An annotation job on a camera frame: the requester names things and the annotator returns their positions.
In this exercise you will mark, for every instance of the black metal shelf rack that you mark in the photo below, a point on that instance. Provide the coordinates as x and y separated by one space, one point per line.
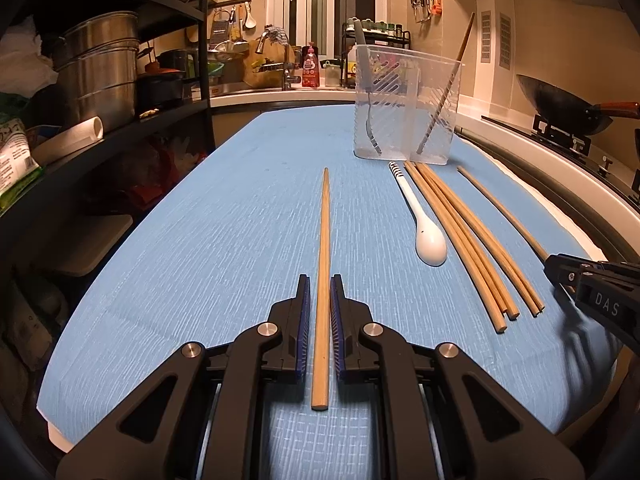
202 60

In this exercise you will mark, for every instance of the green white packet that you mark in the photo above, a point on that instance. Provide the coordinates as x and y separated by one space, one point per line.
15 160

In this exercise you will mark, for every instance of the wooden cutting board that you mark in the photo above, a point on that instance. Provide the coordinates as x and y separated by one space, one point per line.
265 55

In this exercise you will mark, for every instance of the blue table mat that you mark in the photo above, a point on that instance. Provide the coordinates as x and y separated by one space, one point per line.
200 260

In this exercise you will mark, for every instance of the black cooking pot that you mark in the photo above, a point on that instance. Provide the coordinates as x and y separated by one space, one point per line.
160 92

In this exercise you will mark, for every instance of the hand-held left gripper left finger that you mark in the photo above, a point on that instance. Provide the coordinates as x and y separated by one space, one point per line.
303 320

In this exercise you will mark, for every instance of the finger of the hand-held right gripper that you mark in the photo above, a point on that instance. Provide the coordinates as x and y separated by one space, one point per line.
562 270

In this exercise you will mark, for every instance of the black spice rack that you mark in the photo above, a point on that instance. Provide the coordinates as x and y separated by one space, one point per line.
380 27

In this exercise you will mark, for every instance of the wooden chopstick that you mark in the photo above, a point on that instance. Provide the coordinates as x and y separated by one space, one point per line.
500 210
467 250
322 260
452 247
480 232
487 230

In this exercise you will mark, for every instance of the white ladle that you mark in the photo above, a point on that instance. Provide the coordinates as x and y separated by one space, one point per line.
250 20

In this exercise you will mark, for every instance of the red detergent bottle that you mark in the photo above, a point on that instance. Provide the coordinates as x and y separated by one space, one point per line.
310 72

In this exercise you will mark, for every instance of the steel kitchen faucet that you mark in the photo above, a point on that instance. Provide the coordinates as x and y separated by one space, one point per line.
286 60

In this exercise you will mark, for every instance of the white plastic bag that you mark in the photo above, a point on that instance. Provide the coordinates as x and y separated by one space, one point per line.
30 70

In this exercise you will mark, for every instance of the large steel pot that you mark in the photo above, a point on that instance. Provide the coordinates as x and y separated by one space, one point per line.
100 95
100 35

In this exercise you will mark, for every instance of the black gas stove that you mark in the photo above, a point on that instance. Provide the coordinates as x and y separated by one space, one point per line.
560 142

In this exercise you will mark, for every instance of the patterned brown chopstick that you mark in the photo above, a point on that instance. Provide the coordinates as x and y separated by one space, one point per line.
462 50

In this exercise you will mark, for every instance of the white paper roll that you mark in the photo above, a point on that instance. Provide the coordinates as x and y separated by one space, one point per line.
70 142

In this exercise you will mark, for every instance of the steel grater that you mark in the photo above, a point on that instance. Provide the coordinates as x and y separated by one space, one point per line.
218 30

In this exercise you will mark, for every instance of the clear plastic utensil container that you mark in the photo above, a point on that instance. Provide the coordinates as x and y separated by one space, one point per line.
400 125

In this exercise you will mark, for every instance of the hanging kitchen tools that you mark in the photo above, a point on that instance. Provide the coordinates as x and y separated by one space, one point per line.
425 2

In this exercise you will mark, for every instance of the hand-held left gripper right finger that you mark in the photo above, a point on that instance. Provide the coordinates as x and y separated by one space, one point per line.
337 325

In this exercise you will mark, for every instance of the red bag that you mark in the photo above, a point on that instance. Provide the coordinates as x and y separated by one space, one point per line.
165 165

